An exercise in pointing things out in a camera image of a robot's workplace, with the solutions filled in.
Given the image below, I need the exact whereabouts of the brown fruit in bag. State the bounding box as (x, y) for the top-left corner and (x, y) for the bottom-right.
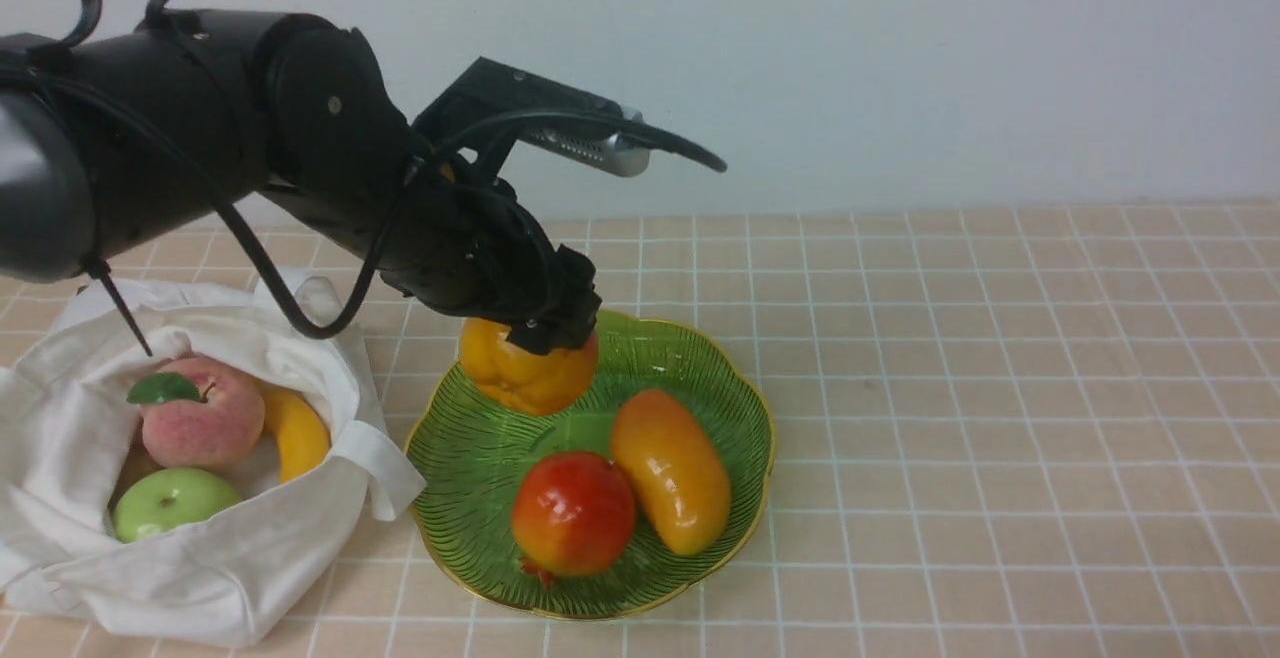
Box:
(108, 438), (163, 510)

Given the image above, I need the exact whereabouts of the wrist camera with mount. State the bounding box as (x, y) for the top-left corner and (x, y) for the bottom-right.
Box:
(412, 58), (728, 182)

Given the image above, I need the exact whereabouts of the yellow banana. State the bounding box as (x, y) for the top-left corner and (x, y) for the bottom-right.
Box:
(260, 384), (332, 485)

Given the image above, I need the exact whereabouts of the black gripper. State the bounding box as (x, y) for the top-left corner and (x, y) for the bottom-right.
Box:
(375, 178), (602, 356)

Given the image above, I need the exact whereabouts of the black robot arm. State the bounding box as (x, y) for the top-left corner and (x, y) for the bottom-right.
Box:
(1, 10), (602, 355)

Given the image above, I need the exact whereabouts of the orange yellow mango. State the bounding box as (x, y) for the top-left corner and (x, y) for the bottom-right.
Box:
(611, 388), (732, 557)

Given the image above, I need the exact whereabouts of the white cloth tote bag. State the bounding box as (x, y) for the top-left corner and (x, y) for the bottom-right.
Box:
(1, 280), (425, 648)

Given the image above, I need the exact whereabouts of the green glass leaf plate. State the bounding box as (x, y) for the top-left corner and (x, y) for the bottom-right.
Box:
(404, 310), (777, 621)

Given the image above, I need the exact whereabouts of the red pomegranate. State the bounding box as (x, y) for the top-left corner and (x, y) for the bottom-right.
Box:
(509, 451), (637, 590)

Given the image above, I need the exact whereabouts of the yellow orange pear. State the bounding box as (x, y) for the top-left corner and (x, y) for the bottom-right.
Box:
(458, 319), (599, 416)

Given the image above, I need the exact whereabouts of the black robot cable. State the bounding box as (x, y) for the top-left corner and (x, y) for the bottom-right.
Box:
(0, 0), (728, 357)

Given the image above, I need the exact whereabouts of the pink peach with leaf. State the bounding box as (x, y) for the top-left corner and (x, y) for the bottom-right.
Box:
(125, 356), (265, 470)

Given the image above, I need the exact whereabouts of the green apple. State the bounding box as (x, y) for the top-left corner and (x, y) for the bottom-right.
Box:
(111, 467), (242, 543)

